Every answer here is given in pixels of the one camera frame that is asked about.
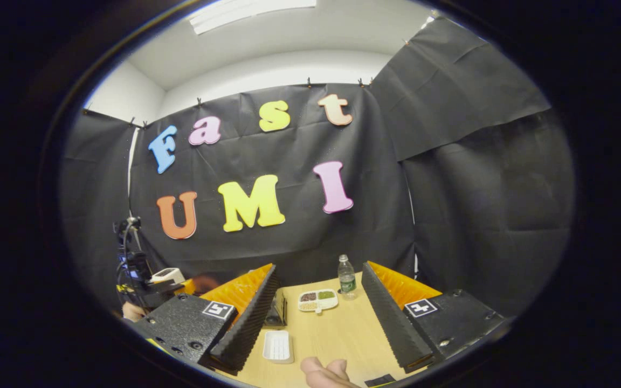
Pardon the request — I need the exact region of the white rectangular food tray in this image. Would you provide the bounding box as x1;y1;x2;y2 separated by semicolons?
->
262;330;295;364

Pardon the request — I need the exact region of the clear plastic water bottle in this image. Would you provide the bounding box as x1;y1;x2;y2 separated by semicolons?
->
337;254;358;301

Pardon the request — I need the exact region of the white toaster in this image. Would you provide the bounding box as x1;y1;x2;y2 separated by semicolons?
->
150;267;186;285

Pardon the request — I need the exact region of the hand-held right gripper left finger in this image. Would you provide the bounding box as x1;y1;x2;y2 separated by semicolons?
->
130;263;280;376

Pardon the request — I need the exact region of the black backdrop cloth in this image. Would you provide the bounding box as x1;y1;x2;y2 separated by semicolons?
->
57;13;575;318

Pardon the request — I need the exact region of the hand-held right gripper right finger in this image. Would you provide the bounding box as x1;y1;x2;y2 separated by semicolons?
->
362;261;507;373

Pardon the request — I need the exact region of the white divided seasoning dish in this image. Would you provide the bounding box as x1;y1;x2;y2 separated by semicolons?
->
298;289;339;314

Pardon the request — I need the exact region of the large ceiling light panel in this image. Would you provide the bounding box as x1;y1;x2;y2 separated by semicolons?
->
188;0;318;36

